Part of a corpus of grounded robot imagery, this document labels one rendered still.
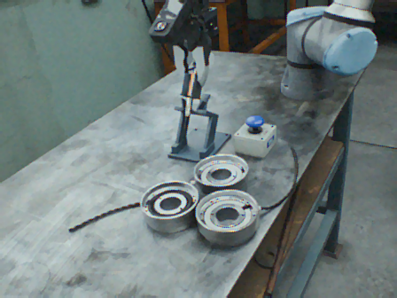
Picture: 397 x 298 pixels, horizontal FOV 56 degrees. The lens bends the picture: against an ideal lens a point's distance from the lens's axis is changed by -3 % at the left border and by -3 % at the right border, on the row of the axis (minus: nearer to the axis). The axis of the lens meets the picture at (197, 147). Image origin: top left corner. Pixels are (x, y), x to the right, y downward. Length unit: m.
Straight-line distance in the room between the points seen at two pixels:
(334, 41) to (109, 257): 0.64
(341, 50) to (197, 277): 0.57
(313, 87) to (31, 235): 0.76
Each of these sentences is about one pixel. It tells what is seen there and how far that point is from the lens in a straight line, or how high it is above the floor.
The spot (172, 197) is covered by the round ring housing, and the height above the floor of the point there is 0.83.
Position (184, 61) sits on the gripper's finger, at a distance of 0.83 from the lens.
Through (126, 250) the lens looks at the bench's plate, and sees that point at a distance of 0.67.
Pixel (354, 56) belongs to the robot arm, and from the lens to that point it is 0.93.
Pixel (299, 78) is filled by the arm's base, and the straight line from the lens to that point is 1.08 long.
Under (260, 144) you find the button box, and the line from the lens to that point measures 0.82.
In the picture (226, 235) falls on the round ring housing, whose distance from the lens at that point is 0.62.
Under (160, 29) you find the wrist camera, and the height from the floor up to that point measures 1.09.
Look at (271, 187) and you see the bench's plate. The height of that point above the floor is 0.80.
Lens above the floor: 1.27
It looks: 31 degrees down
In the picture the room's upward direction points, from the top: 8 degrees counter-clockwise
